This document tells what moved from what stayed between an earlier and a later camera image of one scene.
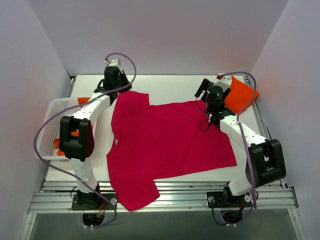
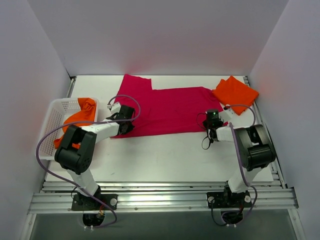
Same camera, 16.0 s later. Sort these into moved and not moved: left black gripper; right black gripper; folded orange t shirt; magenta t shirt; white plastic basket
Moved: left black gripper; right black gripper; magenta t shirt
Not moved: folded orange t shirt; white plastic basket
